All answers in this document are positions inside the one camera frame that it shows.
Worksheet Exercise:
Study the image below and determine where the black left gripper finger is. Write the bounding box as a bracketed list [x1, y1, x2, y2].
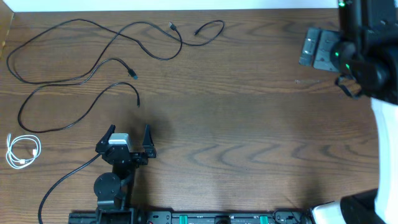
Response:
[142, 124, 157, 158]
[95, 124, 116, 153]

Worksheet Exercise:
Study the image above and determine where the black USB cable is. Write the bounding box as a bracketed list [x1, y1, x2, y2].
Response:
[6, 18, 226, 85]
[16, 57, 141, 134]

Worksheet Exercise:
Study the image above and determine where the white USB cable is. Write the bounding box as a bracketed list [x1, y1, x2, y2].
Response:
[5, 133, 42, 170]

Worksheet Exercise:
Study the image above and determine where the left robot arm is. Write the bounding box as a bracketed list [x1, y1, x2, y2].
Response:
[93, 124, 157, 211]

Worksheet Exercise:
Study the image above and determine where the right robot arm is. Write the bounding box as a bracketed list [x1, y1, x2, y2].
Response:
[299, 0, 397, 223]

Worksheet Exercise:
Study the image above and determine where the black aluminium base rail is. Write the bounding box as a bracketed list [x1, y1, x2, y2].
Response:
[68, 210, 313, 224]

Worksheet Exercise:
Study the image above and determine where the black left camera cable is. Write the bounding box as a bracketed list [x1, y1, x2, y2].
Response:
[37, 152, 102, 224]

